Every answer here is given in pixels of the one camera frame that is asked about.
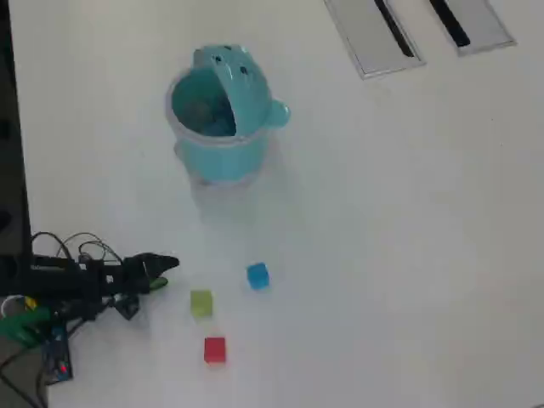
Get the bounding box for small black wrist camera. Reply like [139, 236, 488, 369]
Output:
[113, 293, 140, 320]

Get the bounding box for red lego block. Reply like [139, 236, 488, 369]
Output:
[203, 337, 227, 366]

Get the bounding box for green lego block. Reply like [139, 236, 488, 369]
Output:
[190, 290, 214, 319]

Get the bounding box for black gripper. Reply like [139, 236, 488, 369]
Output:
[100, 252, 180, 296]

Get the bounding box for thick black cable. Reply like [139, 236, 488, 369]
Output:
[0, 339, 48, 408]

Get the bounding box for black side panel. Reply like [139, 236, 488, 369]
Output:
[0, 0, 33, 298]

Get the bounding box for thin black arm wires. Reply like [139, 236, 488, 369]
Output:
[31, 231, 125, 268]

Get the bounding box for green table clamp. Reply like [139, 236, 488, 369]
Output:
[0, 306, 53, 349]

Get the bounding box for blue circuit board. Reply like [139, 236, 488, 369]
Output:
[41, 325, 74, 386]

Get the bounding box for grey table cable hatch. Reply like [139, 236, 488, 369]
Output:
[418, 0, 519, 58]
[323, 0, 427, 81]

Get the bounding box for blue lego block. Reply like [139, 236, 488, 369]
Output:
[246, 262, 270, 291]

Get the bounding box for teal animal-shaped bin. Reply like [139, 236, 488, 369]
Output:
[164, 43, 292, 186]

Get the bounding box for white cable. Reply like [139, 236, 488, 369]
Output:
[0, 295, 26, 320]

